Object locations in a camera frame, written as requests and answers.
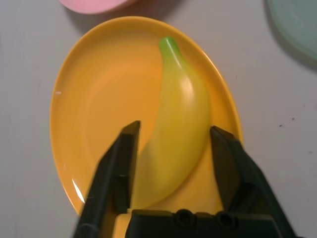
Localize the yellow toy banana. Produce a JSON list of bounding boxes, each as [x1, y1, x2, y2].
[[130, 36, 211, 210]]

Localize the yellow plate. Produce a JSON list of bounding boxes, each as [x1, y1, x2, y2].
[[49, 16, 245, 238]]

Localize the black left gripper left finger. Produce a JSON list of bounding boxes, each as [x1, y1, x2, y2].
[[71, 120, 142, 238]]

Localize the light green plate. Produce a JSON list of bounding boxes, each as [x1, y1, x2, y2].
[[266, 0, 317, 69]]

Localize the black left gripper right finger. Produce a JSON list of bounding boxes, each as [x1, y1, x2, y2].
[[210, 125, 299, 238]]

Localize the pink plate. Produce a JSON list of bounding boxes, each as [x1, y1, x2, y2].
[[58, 0, 139, 14]]

